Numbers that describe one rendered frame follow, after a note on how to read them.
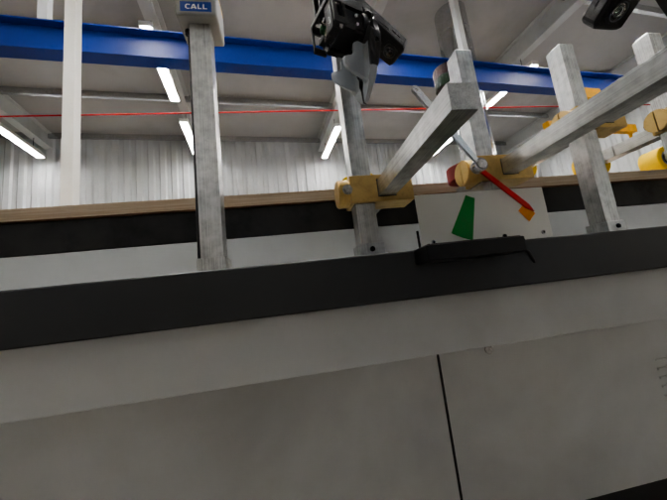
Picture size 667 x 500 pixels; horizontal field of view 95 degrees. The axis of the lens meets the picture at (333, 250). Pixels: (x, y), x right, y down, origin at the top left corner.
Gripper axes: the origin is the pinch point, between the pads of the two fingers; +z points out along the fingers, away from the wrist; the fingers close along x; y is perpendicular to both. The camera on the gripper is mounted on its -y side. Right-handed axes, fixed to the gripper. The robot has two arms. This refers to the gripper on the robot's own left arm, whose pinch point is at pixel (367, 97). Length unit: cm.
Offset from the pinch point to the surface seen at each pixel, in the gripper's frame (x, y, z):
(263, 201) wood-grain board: -32.0, 8.5, 7.5
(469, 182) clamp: 0.9, -21.1, 13.1
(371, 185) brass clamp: -5.0, -2.2, 13.0
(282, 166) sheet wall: -671, -263, -326
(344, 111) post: -6.7, 0.1, -1.7
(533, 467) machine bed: -13, -44, 76
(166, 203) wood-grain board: -39.7, 28.4, 6.4
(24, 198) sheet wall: -818, 269, -255
